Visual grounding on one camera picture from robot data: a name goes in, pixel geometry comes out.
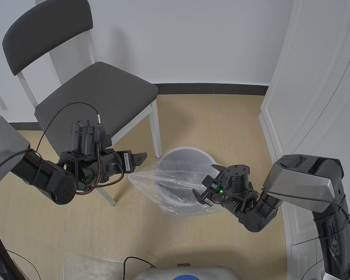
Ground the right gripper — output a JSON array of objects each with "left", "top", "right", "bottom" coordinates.
[{"left": 192, "top": 164, "right": 232, "bottom": 209}]

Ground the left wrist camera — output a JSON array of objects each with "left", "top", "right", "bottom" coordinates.
[{"left": 93, "top": 124, "right": 114, "bottom": 150}]

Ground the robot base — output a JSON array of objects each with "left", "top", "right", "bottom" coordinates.
[{"left": 133, "top": 262, "right": 240, "bottom": 280}]

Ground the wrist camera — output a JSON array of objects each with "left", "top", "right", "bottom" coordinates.
[
  {"left": 93, "top": 124, "right": 114, "bottom": 150},
  {"left": 202, "top": 175, "right": 223, "bottom": 196}
]

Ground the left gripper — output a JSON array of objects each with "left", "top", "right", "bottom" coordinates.
[{"left": 103, "top": 149, "right": 148, "bottom": 184}]

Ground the grey and white chair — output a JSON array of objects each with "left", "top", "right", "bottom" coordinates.
[{"left": 2, "top": 0, "right": 163, "bottom": 207}]

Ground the white panelled door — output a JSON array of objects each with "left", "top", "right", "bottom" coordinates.
[{"left": 260, "top": 0, "right": 350, "bottom": 280}]

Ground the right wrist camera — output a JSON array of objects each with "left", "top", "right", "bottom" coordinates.
[{"left": 202, "top": 175, "right": 223, "bottom": 196}]

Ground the white trash bin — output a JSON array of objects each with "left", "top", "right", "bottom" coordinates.
[{"left": 159, "top": 146, "right": 223, "bottom": 217}]

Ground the black cable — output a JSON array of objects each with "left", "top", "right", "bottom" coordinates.
[
  {"left": 35, "top": 102, "right": 102, "bottom": 156},
  {"left": 124, "top": 256, "right": 156, "bottom": 280}
]

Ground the clear plastic bag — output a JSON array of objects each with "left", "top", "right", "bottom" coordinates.
[{"left": 128, "top": 160, "right": 222, "bottom": 215}]

